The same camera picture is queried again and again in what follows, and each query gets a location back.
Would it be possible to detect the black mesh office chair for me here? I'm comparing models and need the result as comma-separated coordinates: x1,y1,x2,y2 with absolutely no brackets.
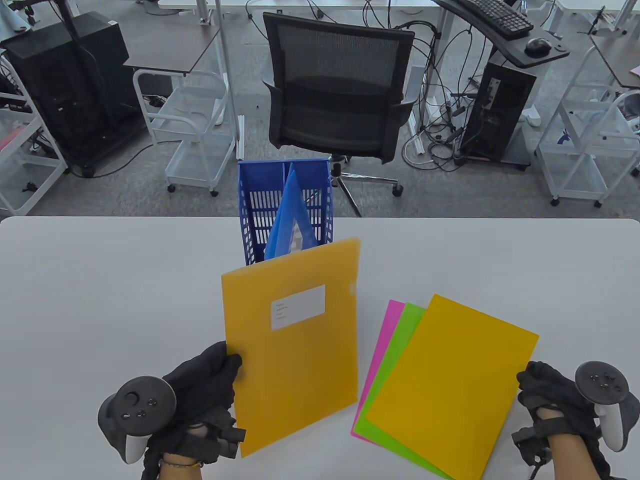
262,12,417,218

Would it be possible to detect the green cardstock sheet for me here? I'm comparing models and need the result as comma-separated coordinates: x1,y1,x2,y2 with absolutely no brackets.
354,302,453,480

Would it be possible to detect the person's right forearm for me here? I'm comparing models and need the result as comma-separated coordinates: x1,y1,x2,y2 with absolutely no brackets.
547,434,603,480

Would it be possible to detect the pink cardstock sheet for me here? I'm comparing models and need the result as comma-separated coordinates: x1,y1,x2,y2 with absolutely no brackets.
350,299,407,441

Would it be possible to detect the white metal post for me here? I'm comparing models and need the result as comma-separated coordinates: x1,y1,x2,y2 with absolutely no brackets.
215,0,246,161

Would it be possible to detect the dark grey handheld controller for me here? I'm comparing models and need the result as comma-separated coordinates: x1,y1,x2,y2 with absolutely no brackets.
97,376,178,466
574,361,640,453

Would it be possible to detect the orange translucent L-shaped folder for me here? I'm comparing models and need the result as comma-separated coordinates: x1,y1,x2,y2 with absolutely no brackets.
221,237,362,459

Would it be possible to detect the black computer keyboard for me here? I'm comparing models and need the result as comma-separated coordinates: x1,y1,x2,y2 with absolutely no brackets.
457,0,535,41

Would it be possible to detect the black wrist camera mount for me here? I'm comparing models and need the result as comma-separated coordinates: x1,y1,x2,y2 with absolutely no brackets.
511,425,553,467
205,407,247,460

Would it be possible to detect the black computer cabinet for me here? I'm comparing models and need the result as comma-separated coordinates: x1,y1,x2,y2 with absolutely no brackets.
2,12,148,178

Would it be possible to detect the brown desk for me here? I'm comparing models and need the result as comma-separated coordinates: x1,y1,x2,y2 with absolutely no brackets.
590,32,640,91

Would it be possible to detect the white metal trolley cart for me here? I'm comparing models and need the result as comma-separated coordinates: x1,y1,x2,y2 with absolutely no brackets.
535,82,640,208
132,69,237,197
0,52,68,217

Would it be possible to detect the person's left forearm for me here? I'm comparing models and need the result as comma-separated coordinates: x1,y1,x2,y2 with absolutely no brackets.
159,454,205,480

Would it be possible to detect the blue plastic file rack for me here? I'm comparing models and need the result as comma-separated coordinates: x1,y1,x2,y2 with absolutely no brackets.
237,159,335,266

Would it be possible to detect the small brown side table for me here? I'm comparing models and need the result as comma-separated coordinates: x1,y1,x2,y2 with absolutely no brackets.
123,22,222,77

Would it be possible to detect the bundle of black cables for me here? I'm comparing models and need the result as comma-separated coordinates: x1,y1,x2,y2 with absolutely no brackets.
400,20,491,173

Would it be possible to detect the orange cardstock sheet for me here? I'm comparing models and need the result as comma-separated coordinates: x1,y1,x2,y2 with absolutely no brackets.
365,294,540,480

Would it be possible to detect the person's left hand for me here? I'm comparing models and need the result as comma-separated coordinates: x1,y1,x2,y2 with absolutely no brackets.
141,341,244,480

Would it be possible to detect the person's right hand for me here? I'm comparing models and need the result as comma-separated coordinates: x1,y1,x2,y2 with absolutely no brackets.
516,361,603,441

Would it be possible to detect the dark keyboard desk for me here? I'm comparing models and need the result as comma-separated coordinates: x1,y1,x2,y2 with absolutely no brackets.
434,0,571,69

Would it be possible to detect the black computer tower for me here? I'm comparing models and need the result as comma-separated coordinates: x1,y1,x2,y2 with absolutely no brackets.
459,62,537,163

